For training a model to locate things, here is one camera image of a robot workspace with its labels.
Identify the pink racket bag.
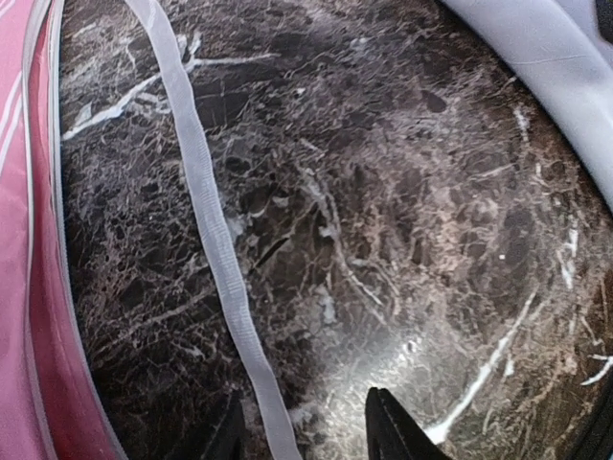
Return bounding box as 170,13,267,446
0,0,303,460

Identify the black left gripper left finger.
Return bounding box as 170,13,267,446
192,391,244,460

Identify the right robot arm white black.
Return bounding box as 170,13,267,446
445,0,612,203

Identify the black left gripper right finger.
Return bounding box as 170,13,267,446
365,387,450,460

